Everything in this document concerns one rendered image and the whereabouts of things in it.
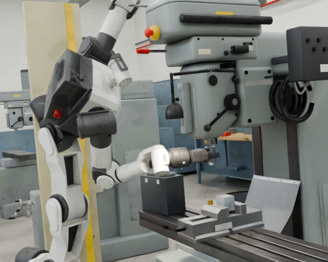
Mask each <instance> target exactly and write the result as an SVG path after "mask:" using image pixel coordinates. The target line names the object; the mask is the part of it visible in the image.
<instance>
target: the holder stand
mask: <svg viewBox="0 0 328 262"><path fill-rule="evenodd" d="M140 182H141V194H142V207H143V210H146V211H150V212H154V213H159V214H164V215H172V214H176V213H179V212H183V211H186V206H185V193H184V180H183V175H179V174H175V172H169V173H168V174H166V175H163V176H155V175H154V171H151V172H147V174H145V175H140Z"/></svg>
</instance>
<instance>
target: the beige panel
mask: <svg viewBox="0 0 328 262"><path fill-rule="evenodd" d="M22 12H23V23H24V34H25V41H26V51H27V62H28V73H29V84H30V95H31V101H32V100H33V99H34V98H36V97H38V96H41V95H46V94H47V90H48V86H49V83H50V80H51V77H52V73H53V70H54V67H55V64H56V62H57V61H58V59H59V58H60V57H61V55H62V54H63V53H64V52H65V50H66V49H69V50H71V51H73V52H75V53H77V52H78V49H79V47H80V45H81V43H82V31H81V19H80V7H79V4H75V3H51V2H27V1H23V2H22ZM32 116H33V127H34V138H35V148H36V159H37V170H38V177H39V188H40V198H41V209H42V220H43V231H44V242H45V250H47V251H50V248H51V244H52V240H53V237H52V235H51V232H50V223H49V220H48V216H47V213H46V203H47V201H48V200H49V198H50V197H51V195H52V184H51V172H50V170H49V167H48V165H47V163H46V153H45V150H44V148H43V147H42V145H41V144H40V142H39V140H38V132H39V130H40V127H39V124H38V122H37V120H36V118H35V115H34V113H33V112H32ZM79 140H80V143H81V147H82V151H83V156H84V164H83V169H82V190H83V192H84V193H85V194H86V195H87V197H88V199H89V204H90V224H89V227H88V230H87V232H86V235H85V238H84V240H83V244H82V248H81V252H80V256H79V260H80V262H102V254H101V247H100V236H99V224H98V212H97V201H96V189H95V181H94V180H93V178H92V169H91V149H90V137H89V138H85V139H81V138H80V137H79Z"/></svg>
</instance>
